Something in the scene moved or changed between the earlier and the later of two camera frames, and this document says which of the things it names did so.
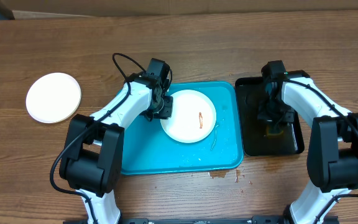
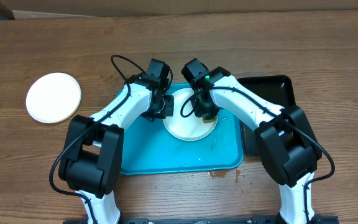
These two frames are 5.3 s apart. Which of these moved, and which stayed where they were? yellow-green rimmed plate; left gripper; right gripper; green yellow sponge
Moved: right gripper; green yellow sponge
Stayed: yellow-green rimmed plate; left gripper
